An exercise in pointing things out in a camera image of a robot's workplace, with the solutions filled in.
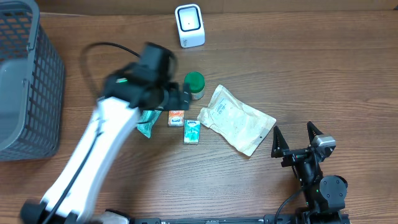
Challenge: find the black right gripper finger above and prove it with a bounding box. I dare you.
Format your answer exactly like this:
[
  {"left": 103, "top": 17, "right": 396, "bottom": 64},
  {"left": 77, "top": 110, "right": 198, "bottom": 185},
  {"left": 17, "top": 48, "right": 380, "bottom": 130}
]
[
  {"left": 307, "top": 121, "right": 323, "bottom": 146},
  {"left": 271, "top": 126, "right": 289, "bottom": 158}
]

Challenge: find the orange snack packet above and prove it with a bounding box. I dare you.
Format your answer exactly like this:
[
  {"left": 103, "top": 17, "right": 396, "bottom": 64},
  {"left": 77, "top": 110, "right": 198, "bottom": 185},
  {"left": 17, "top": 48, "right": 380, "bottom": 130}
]
[{"left": 168, "top": 110, "right": 185, "bottom": 127}]

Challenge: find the green round lid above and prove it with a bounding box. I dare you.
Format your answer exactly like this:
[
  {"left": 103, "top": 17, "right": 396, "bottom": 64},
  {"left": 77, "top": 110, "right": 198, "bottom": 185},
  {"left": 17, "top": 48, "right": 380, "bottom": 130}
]
[{"left": 184, "top": 72, "right": 205, "bottom": 100}]

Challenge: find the teal snack packet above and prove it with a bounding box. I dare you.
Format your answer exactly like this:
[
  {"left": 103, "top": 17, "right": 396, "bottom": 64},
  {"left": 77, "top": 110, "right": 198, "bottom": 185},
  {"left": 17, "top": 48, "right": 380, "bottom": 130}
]
[{"left": 137, "top": 110, "right": 162, "bottom": 139}]

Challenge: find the white pouch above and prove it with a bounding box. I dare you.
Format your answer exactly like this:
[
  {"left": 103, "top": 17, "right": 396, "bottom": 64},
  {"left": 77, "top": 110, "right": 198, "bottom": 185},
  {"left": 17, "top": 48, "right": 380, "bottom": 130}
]
[{"left": 197, "top": 85, "right": 276, "bottom": 157}]

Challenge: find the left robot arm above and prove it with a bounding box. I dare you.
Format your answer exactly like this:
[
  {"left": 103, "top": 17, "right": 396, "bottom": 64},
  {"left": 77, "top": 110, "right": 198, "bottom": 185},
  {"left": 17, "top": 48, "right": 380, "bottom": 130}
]
[{"left": 20, "top": 42, "right": 192, "bottom": 223}]

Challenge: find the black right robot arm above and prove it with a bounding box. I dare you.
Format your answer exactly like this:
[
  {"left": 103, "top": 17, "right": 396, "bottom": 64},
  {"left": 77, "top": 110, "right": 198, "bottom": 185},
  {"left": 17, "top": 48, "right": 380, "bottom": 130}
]
[{"left": 269, "top": 121, "right": 350, "bottom": 224}]

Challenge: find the white barcode scanner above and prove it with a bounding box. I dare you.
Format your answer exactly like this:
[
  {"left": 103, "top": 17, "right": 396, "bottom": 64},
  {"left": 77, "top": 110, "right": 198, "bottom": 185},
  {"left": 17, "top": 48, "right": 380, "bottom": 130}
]
[{"left": 175, "top": 4, "right": 205, "bottom": 49}]

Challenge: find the grey plastic mesh basket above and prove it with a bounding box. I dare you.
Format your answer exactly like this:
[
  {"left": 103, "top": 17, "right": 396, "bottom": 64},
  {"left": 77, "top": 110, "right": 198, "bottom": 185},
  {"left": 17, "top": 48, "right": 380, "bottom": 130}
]
[{"left": 1, "top": 0, "right": 66, "bottom": 161}]

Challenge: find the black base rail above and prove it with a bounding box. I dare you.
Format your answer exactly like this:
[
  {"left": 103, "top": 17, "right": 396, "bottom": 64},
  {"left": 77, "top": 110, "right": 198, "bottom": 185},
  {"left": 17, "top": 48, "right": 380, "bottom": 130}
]
[{"left": 129, "top": 215, "right": 351, "bottom": 224}]

